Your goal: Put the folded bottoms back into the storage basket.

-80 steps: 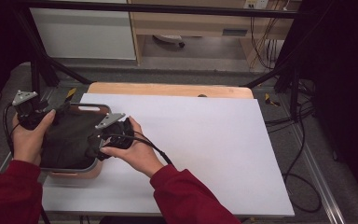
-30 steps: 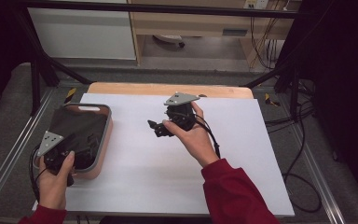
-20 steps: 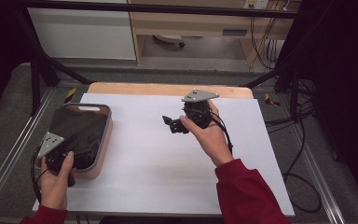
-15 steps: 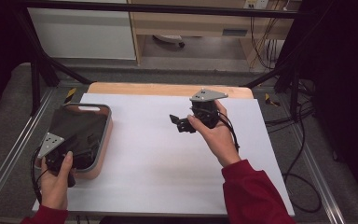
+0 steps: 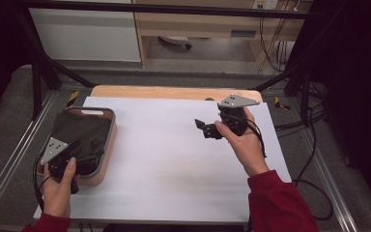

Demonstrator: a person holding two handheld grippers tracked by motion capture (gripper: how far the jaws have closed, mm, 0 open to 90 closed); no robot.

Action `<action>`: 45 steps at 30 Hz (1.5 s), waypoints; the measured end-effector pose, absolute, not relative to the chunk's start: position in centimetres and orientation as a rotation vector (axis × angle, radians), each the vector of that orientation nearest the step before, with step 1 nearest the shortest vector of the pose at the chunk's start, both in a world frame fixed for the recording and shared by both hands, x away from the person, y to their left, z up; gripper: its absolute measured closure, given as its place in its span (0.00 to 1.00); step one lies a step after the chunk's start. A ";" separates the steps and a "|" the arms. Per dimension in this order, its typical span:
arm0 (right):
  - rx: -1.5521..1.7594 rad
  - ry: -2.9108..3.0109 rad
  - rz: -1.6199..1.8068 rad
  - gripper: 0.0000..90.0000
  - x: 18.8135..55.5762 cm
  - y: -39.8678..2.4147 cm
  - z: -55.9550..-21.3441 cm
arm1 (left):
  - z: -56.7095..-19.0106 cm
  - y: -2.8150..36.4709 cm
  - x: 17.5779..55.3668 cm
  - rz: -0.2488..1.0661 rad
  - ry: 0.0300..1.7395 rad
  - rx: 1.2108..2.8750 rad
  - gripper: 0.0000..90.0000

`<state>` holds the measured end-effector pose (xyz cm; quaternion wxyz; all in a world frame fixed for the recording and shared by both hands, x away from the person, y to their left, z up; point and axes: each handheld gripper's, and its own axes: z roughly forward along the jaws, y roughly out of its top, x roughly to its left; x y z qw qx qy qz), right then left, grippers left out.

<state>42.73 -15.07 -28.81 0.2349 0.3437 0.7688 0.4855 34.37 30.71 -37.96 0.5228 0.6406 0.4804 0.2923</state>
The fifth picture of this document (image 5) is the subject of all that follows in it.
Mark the person's right hand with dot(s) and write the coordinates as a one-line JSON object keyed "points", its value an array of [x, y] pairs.
{"points": [[249, 151]]}

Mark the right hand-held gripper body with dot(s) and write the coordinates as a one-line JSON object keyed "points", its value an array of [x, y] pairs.
{"points": [[235, 119]]}

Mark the white table cover board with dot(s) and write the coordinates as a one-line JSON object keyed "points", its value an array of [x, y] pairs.
{"points": [[167, 161]]}

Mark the person's left red sleeve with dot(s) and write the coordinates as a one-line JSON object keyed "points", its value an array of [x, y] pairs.
{"points": [[50, 224]]}

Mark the aluminium floor rail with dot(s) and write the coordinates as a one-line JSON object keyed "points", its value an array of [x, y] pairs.
{"points": [[13, 161], [331, 183]]}

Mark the person's right red sleeve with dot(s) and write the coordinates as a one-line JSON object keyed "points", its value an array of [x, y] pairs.
{"points": [[280, 206]]}

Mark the wall socket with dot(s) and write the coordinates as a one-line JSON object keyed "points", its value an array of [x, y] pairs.
{"points": [[265, 4]]}

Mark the black curtain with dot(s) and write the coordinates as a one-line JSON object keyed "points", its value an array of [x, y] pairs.
{"points": [[357, 80], [0, 48]]}

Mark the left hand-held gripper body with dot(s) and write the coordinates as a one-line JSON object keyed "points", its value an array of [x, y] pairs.
{"points": [[54, 150]]}

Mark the white chair base with caster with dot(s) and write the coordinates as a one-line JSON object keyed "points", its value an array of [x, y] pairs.
{"points": [[175, 40]]}

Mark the pink basket with grey rim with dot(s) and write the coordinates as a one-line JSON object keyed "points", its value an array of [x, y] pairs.
{"points": [[109, 145]]}

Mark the white cabinet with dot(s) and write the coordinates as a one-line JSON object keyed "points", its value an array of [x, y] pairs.
{"points": [[83, 35]]}

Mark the person's red sleeve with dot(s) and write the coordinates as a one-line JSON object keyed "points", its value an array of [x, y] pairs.
{"points": [[50, 224], [280, 206]]}

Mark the black metal frame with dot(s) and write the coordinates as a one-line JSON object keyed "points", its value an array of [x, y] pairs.
{"points": [[161, 9]]}

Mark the dark pants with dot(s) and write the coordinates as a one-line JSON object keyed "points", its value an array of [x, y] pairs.
{"points": [[80, 127]]}

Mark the person's left hand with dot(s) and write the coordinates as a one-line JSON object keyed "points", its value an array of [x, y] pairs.
{"points": [[56, 196]]}

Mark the light wooden desk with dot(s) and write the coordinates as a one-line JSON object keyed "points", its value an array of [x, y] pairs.
{"points": [[199, 24]]}

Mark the wooden table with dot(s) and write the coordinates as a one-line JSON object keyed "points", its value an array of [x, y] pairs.
{"points": [[161, 92]]}

